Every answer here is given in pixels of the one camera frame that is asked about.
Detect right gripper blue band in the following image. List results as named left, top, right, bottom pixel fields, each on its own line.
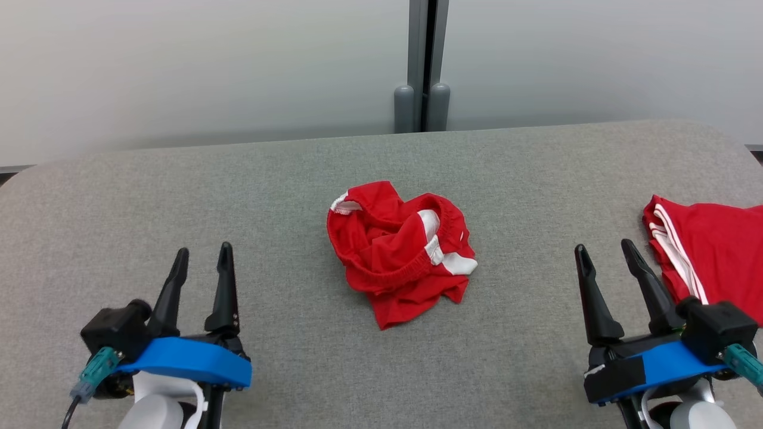
left=583, top=331, right=761, bottom=407

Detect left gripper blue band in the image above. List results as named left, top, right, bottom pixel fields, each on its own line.
left=95, top=241, right=253, bottom=400

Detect red basketball jersey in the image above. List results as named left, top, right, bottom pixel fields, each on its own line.
left=642, top=195, right=763, bottom=327

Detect red shorts with white trim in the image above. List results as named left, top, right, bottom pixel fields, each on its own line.
left=326, top=181, right=479, bottom=331

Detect teal right camera connector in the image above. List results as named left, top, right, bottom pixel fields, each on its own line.
left=717, top=344, right=763, bottom=395

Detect teal camera connector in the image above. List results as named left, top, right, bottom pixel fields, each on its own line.
left=717, top=344, right=763, bottom=395
left=70, top=347, right=124, bottom=403

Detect teal left camera connector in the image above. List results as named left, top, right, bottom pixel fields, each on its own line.
left=70, top=347, right=124, bottom=403

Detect black left camera cable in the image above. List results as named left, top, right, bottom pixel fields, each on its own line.
left=60, top=396, right=84, bottom=429

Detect grey cylindrical post bumper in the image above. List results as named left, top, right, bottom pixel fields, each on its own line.
left=428, top=82, right=451, bottom=132
left=393, top=85, right=415, bottom=134

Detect grey partition post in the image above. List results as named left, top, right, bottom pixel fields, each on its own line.
left=408, top=0, right=449, bottom=132

